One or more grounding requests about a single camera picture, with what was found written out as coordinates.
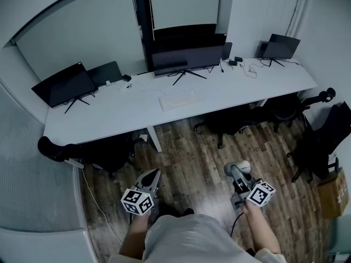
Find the person's black shoes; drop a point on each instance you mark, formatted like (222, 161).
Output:
(175, 212)

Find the wide black curved monitor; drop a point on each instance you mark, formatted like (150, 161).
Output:
(186, 56)

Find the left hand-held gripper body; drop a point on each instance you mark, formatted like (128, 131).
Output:
(137, 200)

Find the black power adapter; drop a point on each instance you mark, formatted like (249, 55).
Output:
(238, 59)
(233, 63)

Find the black monitor on V stand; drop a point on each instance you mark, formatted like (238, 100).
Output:
(64, 85)

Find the white keyboard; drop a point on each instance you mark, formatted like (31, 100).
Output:
(179, 99)

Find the brown cardboard box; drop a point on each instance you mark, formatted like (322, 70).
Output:
(333, 194)

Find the white power strip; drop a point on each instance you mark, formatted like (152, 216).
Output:
(74, 163)

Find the person's light shirt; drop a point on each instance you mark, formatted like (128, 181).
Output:
(192, 240)

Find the white projection board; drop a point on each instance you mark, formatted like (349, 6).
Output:
(185, 3)

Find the black flat panel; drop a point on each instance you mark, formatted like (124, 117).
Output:
(105, 73)

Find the black upright speaker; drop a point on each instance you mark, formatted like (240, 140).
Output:
(227, 51)

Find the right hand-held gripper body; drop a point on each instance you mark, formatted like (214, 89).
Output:
(259, 194)

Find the person's left forearm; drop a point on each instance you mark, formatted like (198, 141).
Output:
(134, 234)

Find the black office chair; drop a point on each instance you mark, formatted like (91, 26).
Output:
(293, 108)
(233, 123)
(321, 144)
(90, 153)

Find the small black monitor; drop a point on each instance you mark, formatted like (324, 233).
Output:
(281, 46)

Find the black small adapter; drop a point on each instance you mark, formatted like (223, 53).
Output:
(126, 77)

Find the grey white mouse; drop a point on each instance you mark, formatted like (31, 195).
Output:
(244, 166)

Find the white small charger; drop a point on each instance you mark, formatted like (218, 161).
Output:
(129, 86)

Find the white desk leg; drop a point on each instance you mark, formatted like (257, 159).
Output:
(154, 138)

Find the person's right forearm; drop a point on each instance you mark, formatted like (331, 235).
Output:
(260, 229)

